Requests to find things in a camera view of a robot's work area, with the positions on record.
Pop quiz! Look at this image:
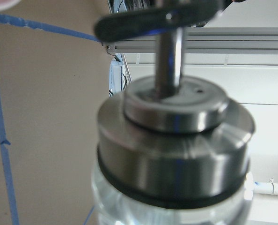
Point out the aluminium frame post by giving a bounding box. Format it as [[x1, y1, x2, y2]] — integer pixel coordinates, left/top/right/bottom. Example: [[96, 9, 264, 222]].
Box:
[[104, 27, 278, 54]]

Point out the glass sauce bottle metal lid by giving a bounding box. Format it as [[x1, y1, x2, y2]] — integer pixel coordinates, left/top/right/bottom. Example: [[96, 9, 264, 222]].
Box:
[[92, 0, 255, 225]]

